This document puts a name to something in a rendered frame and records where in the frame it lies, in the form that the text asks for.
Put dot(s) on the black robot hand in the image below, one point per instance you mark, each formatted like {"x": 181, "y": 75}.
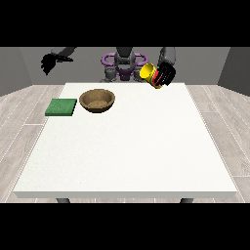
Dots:
{"x": 49, "y": 62}
{"x": 166, "y": 74}

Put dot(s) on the brown wooden bowl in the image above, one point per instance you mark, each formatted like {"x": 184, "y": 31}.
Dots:
{"x": 97, "y": 100}

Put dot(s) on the green square pad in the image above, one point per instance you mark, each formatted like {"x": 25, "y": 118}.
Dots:
{"x": 61, "y": 107}

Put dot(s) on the yellow cup with melon print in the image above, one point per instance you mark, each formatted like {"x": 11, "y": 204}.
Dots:
{"x": 148, "y": 73}

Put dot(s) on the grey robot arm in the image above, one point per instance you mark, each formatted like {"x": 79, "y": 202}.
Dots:
{"x": 167, "y": 55}
{"x": 63, "y": 51}

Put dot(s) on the grey robot trunk purple rings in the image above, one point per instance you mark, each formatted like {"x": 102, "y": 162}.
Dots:
{"x": 123, "y": 66}

